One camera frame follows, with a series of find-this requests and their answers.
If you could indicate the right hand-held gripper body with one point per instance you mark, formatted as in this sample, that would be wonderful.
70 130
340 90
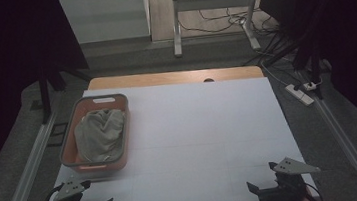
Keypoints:
288 188

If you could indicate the orange plastic basket grey rim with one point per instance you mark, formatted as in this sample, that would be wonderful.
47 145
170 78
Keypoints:
74 151

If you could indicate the grey cloth garment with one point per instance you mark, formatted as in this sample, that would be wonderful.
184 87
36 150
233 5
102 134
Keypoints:
99 135

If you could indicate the black floor plate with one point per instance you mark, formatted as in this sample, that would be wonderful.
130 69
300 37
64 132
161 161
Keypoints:
57 133

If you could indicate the white power strip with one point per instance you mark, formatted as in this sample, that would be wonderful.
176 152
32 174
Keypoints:
300 95

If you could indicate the black stand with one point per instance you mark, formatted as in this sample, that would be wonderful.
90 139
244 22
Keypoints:
314 62
44 94

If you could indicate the black curtain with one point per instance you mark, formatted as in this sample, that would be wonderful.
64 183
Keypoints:
12 64
350 28

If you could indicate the white cabinet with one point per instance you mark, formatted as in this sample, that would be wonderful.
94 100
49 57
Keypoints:
104 18

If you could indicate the aluminium rail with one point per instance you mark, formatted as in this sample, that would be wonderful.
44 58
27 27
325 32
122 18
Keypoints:
27 176
345 143

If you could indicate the white metal desk frame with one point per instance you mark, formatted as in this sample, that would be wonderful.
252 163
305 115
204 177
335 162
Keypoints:
176 23

